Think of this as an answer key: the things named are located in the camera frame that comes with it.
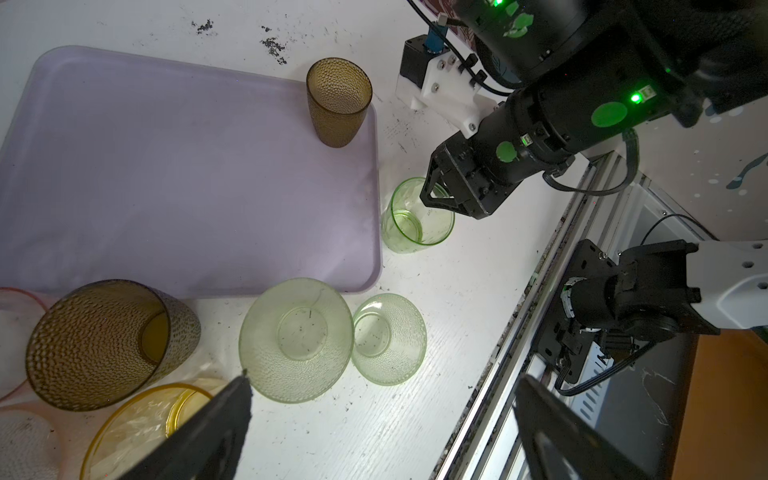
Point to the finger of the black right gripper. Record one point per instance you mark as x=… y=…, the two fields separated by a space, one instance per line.
x=434 y=193

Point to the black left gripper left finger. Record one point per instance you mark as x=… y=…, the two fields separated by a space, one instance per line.
x=209 y=445

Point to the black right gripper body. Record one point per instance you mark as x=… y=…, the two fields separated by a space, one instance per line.
x=510 y=146

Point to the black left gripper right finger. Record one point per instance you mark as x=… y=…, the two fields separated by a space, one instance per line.
x=560 y=445

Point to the bright green glass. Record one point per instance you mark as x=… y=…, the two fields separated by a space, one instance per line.
x=408 y=226

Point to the brown textured glass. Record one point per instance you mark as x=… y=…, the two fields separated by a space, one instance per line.
x=339 y=93

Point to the rose pink glass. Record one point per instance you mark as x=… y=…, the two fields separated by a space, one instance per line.
x=20 y=313

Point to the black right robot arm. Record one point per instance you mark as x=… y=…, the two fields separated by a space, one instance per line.
x=588 y=71

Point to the lilac plastic tray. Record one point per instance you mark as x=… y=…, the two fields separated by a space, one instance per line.
x=197 y=181

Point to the yellow amber glass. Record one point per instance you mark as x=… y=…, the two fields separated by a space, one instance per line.
x=139 y=426

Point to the pale green tall glass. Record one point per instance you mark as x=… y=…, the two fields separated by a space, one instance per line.
x=296 y=340

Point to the dark brown glass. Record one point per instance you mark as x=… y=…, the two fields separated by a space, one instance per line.
x=105 y=341

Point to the pale green small glass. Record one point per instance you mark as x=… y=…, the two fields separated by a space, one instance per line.
x=390 y=339

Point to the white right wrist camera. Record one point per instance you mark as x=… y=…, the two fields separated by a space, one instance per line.
x=435 y=81

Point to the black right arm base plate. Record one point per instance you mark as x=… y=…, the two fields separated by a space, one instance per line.
x=579 y=316

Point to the aluminium rail frame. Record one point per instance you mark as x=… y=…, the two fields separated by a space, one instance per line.
x=485 y=443

